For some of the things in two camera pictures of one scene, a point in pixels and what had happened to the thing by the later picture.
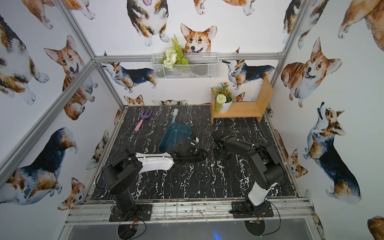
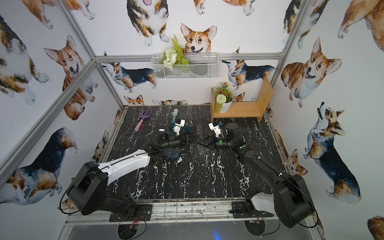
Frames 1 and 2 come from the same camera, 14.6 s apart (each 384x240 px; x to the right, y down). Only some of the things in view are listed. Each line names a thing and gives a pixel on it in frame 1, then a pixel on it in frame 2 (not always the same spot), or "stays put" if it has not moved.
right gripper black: [219, 153] to [218, 142]
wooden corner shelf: [246, 109] stays put
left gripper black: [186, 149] to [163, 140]
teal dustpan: [175, 133] stays put
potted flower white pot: [223, 97] stays put
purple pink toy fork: [143, 116] stays put
